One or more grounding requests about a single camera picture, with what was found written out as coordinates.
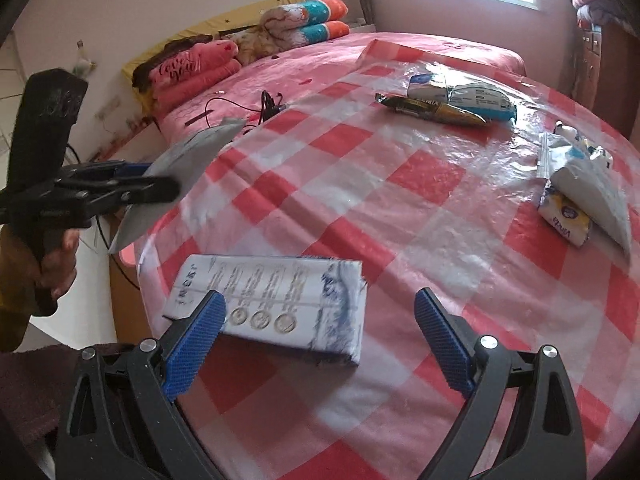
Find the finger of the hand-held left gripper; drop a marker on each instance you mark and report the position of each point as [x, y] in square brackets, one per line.
[132, 170]
[150, 190]

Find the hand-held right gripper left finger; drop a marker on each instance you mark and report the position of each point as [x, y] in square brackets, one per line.
[200, 340]

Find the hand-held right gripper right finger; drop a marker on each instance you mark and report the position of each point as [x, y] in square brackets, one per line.
[445, 340]

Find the grey plastic mailer bag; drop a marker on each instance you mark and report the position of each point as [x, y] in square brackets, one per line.
[195, 147]

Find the large printed paper bag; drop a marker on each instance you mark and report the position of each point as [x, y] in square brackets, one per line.
[280, 290]

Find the black gold coffee packet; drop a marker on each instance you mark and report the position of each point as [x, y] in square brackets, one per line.
[425, 107]

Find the person's left forearm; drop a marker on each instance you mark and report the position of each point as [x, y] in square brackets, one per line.
[12, 310]

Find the person's left hand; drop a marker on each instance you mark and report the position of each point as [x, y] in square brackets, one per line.
[62, 265]

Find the red white checkered plastic sheet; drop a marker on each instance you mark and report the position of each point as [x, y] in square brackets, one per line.
[400, 240]

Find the yellow white tissue packet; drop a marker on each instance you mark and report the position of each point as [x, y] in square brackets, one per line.
[565, 217]

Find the floral beige cloth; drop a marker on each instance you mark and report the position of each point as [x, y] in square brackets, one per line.
[250, 42]

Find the dark maroon clothing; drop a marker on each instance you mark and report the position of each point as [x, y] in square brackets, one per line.
[30, 385]

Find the yellow headboard cushion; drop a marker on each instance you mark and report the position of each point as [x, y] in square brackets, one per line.
[240, 21]

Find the grey white plastic bag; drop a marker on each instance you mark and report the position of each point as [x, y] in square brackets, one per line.
[595, 195]

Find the clear zip plastic bag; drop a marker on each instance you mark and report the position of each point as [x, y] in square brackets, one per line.
[565, 152]

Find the rolled teal orange blanket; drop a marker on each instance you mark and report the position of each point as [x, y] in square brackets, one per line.
[310, 20]

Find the small black white wrapper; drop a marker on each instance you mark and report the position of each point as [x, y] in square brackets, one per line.
[564, 129]

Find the white blue wipes packet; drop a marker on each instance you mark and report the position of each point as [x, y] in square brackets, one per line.
[480, 100]

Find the small white blue packet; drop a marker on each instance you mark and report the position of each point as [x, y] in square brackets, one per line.
[425, 85]

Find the brown wooden cabinet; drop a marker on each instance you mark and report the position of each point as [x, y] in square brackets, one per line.
[615, 70]

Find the folded grey pink blanket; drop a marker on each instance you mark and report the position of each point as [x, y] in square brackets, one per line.
[595, 5]

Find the small wall ornament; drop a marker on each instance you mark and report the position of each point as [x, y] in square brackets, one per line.
[84, 62]

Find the wooden bed frame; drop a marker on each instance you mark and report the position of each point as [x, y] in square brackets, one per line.
[125, 305]

